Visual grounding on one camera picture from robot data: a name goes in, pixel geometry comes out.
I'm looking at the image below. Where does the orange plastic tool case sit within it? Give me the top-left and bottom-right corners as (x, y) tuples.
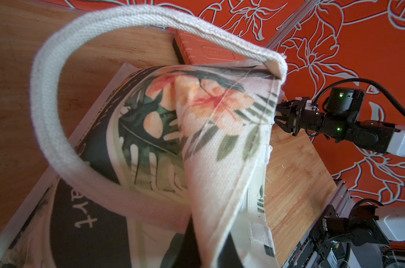
(173, 30), (246, 65)

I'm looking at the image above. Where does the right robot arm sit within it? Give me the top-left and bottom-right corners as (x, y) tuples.
(275, 78), (405, 252)

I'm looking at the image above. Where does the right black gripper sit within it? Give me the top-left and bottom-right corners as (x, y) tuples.
(275, 97), (324, 137)

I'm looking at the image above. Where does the white canvas tote bag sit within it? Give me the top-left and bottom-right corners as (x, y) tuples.
(0, 5), (287, 268)

